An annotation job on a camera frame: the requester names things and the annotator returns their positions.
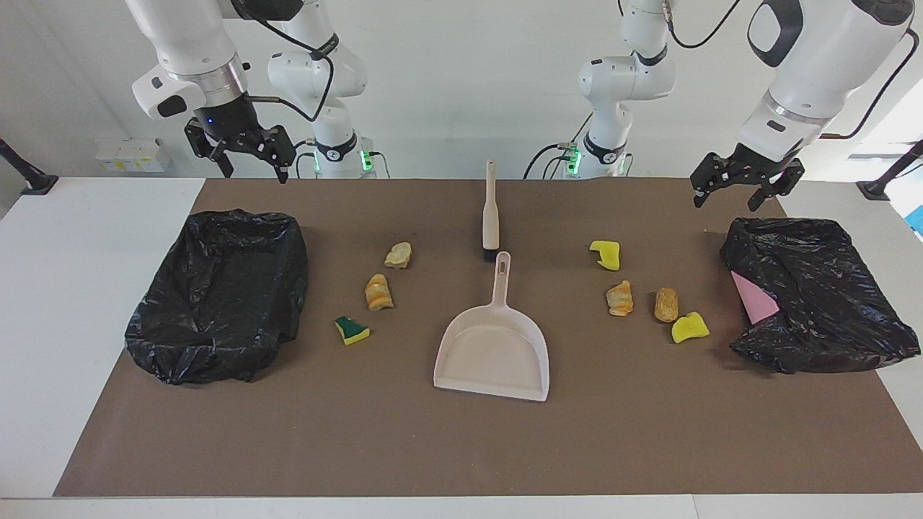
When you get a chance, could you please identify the yellow sponge piece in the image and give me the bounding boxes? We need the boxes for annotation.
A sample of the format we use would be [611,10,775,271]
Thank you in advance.
[589,240,621,272]
[671,311,710,345]

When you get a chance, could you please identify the striped croissant pastry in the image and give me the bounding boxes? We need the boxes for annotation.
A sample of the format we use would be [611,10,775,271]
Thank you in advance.
[606,280,635,317]
[365,274,395,312]

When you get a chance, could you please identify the green and yellow sponge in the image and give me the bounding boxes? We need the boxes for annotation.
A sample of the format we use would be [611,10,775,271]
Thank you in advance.
[334,316,371,347]

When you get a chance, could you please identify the beige hand brush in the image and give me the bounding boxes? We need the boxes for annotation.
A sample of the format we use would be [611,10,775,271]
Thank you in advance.
[482,160,500,262]

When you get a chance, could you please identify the beige plastic dustpan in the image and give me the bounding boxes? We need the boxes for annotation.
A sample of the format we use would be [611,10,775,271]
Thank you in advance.
[433,251,550,402]

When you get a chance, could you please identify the crumpled black trash bag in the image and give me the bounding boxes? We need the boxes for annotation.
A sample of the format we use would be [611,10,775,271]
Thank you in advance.
[720,217,922,375]

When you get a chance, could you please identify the black bag lined bin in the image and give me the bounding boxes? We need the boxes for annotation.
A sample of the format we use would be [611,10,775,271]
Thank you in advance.
[125,210,309,385]

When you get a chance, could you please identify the pink sheet in bag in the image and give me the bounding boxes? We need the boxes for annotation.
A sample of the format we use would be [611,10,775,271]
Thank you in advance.
[730,270,780,326]

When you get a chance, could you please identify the brown table mat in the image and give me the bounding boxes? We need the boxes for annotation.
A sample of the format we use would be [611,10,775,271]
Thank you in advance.
[53,178,923,498]

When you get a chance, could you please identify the black right base cable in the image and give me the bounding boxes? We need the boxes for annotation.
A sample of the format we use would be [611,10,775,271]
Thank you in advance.
[280,139,392,179]

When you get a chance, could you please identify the black base cable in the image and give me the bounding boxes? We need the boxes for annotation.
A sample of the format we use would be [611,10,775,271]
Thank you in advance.
[280,139,392,179]
[523,143,578,179]

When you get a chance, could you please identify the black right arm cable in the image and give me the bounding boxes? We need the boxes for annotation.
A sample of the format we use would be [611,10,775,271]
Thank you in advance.
[231,0,340,123]

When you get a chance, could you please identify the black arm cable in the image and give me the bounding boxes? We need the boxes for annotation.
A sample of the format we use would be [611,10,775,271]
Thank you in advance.
[231,0,340,123]
[660,0,911,140]

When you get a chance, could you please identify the white wall socket boxes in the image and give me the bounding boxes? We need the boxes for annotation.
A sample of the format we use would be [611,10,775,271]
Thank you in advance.
[94,138,172,173]

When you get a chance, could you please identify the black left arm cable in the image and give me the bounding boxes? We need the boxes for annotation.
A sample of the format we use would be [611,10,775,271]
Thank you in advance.
[660,0,911,140]

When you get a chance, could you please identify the black camera stand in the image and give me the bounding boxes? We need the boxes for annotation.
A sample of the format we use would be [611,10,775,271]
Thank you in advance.
[856,140,923,201]
[0,138,59,196]

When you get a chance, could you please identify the black left base cable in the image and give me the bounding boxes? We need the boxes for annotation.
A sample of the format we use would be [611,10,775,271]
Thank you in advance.
[523,143,578,179]

